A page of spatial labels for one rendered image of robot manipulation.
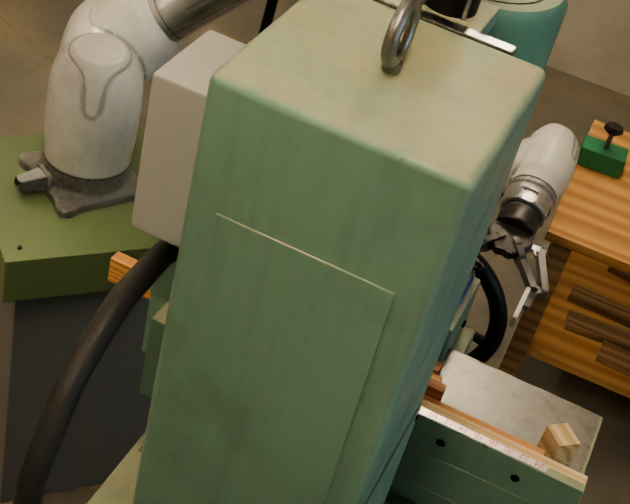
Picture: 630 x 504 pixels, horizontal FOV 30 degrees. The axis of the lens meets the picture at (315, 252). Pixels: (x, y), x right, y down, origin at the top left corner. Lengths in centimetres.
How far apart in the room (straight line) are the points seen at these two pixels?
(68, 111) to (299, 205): 113
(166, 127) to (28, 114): 260
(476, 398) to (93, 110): 81
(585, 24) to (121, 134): 268
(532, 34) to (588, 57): 331
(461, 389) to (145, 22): 91
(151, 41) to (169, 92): 118
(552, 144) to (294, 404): 126
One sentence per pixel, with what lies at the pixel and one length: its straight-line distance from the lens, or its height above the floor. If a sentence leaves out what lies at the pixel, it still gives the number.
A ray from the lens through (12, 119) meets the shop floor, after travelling 355.
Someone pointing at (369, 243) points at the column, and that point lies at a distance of 92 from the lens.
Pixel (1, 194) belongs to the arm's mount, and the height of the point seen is 69.
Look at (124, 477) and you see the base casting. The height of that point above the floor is 80.
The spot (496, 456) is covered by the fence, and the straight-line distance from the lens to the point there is 149.
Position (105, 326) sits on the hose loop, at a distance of 102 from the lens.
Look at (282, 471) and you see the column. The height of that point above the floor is 116.
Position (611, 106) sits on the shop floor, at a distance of 443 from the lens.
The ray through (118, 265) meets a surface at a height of 93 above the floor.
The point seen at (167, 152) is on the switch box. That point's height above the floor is 141.
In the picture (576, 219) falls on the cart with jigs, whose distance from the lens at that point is 274.
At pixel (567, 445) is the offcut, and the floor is 94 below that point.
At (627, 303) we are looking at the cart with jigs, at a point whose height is 18.
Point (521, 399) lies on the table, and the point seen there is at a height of 90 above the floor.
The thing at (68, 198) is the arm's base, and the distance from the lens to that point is 210.
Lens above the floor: 198
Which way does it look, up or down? 38 degrees down
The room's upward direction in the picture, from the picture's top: 15 degrees clockwise
